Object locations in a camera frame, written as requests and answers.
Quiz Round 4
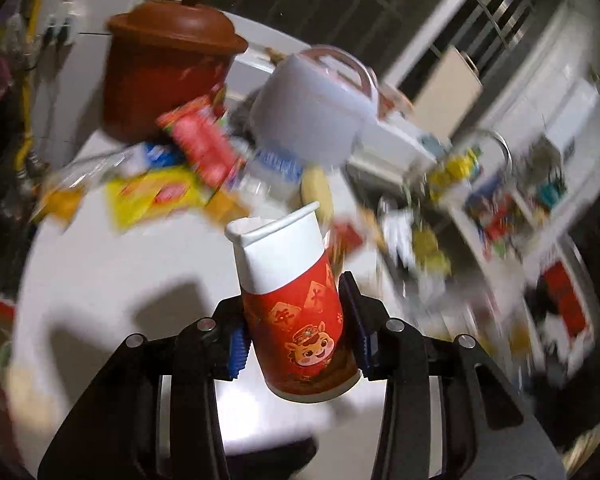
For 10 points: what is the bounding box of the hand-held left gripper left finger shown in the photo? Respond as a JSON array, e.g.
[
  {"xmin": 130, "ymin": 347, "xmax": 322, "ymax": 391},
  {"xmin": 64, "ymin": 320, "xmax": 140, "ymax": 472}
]
[{"xmin": 37, "ymin": 296, "xmax": 253, "ymax": 480}]

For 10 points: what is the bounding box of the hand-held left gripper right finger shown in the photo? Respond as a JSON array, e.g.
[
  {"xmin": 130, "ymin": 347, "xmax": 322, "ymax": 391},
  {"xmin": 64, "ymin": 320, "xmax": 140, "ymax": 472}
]
[{"xmin": 337, "ymin": 271, "xmax": 566, "ymax": 480}]

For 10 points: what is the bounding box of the red and white paper cup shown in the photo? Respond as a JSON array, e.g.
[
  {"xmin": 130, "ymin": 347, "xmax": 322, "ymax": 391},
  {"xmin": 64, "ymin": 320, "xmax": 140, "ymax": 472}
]
[{"xmin": 224, "ymin": 201, "xmax": 364, "ymax": 405}]

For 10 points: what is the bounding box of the yellow snack packet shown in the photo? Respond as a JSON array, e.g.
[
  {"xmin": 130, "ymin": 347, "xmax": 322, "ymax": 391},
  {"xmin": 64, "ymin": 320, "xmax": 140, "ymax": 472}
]
[{"xmin": 104, "ymin": 165, "xmax": 209, "ymax": 234}]

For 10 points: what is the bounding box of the white shelf with colourful items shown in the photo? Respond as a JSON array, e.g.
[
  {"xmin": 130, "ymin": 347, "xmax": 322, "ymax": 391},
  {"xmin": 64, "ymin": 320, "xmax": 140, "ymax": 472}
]
[{"xmin": 452, "ymin": 172, "xmax": 598, "ymax": 356}]

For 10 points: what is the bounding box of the blue and white packet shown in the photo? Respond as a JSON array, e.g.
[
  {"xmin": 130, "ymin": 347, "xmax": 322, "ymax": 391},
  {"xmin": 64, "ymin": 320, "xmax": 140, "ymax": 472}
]
[{"xmin": 252, "ymin": 148, "xmax": 304, "ymax": 187}]

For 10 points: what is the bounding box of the white container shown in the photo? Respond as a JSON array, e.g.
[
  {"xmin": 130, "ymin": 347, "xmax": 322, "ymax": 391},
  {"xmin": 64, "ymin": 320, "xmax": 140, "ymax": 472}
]
[{"xmin": 349, "ymin": 119, "xmax": 442, "ymax": 192}]

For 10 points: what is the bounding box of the yellow toy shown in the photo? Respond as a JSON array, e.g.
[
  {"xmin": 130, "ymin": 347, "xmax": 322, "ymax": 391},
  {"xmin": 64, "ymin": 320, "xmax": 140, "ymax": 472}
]
[{"xmin": 429, "ymin": 149, "xmax": 482, "ymax": 197}]

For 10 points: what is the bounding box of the red snack packet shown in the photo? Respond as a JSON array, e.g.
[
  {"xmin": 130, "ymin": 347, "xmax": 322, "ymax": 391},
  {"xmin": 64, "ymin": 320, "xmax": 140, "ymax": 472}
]
[{"xmin": 156, "ymin": 94, "xmax": 249, "ymax": 192}]

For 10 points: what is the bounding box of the orange snack packet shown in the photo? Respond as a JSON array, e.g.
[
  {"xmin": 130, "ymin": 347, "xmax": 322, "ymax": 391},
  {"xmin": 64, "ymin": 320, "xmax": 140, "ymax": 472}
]
[{"xmin": 30, "ymin": 179, "xmax": 84, "ymax": 227}]

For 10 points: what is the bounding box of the curved metal bar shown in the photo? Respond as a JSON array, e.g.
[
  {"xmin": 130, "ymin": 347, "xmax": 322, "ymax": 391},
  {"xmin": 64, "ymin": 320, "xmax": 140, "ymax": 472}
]
[{"xmin": 471, "ymin": 129, "xmax": 512, "ymax": 173}]

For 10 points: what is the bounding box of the beige cutting board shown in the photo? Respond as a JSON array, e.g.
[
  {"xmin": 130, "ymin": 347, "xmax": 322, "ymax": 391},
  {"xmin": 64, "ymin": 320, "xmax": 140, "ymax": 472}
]
[{"xmin": 412, "ymin": 45, "xmax": 484, "ymax": 134}]

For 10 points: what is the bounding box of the red-brown pot with lid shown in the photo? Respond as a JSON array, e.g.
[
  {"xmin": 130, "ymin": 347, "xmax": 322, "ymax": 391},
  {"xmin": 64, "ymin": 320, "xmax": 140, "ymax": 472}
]
[{"xmin": 101, "ymin": 0, "xmax": 250, "ymax": 144}]

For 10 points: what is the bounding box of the white pot with handle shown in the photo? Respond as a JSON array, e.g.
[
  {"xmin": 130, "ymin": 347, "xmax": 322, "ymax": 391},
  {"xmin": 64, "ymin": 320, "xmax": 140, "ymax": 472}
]
[{"xmin": 249, "ymin": 45, "xmax": 381, "ymax": 169}]

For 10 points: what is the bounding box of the yellow hose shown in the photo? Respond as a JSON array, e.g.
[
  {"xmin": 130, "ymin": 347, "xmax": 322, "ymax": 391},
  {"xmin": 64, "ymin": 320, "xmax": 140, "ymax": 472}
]
[{"xmin": 14, "ymin": 0, "xmax": 58, "ymax": 173}]

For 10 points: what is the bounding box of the white wall socket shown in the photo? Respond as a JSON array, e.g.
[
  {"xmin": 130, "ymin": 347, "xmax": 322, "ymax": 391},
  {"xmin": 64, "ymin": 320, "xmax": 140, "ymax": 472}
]
[{"xmin": 44, "ymin": 0, "xmax": 82, "ymax": 47}]

